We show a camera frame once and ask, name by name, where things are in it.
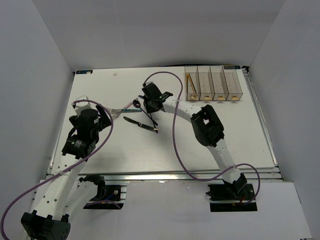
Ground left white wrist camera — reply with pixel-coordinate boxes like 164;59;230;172
71;95;92;117

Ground purple cable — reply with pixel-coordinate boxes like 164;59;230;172
142;71;261;206
0;99;115;240

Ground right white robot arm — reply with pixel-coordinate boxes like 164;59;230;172
142;82;247;200

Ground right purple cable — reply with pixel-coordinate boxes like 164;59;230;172
142;71;261;206

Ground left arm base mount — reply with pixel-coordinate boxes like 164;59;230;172
78;174;127;210

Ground green handled fork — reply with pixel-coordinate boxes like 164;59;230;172
106;108;142;115

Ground black knife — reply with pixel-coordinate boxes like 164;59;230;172
123;116;159;132

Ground right blue label sticker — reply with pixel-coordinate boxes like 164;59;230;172
223;65;241;70

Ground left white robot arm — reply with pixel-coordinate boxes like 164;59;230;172
21;105;112;240

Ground left blue label sticker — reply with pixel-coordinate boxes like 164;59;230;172
75;69;93;75

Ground black spoon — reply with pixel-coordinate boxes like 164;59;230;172
133;99;148;117
138;95;158;126

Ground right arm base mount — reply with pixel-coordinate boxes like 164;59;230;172
205;183;258;213

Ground clear container compartment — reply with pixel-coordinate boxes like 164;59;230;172
210;65;229;101
223;66;243;101
184;65;201;101
197;65;215;101

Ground blue label sticker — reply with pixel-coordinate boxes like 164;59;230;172
223;65;241;70
75;69;93;75

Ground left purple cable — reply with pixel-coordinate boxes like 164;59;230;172
0;99;115;240

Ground orange chopstick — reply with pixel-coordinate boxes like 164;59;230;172
187;73;197;94
185;72;191;95

